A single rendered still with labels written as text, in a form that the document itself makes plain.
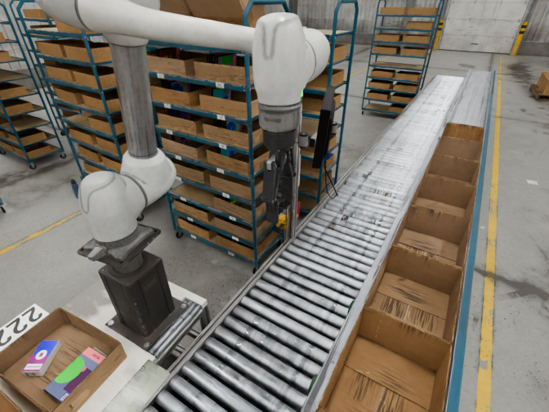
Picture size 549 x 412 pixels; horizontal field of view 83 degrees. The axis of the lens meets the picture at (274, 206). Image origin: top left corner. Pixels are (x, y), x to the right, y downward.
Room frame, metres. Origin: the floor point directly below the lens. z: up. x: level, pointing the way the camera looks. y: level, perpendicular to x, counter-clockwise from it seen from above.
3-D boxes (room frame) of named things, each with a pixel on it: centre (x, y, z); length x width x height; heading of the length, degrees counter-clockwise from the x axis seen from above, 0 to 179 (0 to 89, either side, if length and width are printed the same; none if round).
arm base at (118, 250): (0.89, 0.60, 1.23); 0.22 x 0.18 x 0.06; 159
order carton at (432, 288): (0.81, -0.55, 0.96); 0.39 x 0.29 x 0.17; 148
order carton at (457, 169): (1.81, -1.16, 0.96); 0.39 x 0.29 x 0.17; 148
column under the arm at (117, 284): (0.90, 0.58, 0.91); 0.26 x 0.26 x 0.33; 62
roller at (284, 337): (0.83, -0.02, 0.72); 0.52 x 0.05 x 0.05; 58
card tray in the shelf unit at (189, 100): (2.38, 0.66, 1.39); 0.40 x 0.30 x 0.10; 56
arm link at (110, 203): (0.91, 0.59, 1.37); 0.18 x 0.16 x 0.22; 156
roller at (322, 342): (0.88, -0.05, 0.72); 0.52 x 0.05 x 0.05; 58
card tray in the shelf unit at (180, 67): (2.38, 0.66, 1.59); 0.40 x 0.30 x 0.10; 57
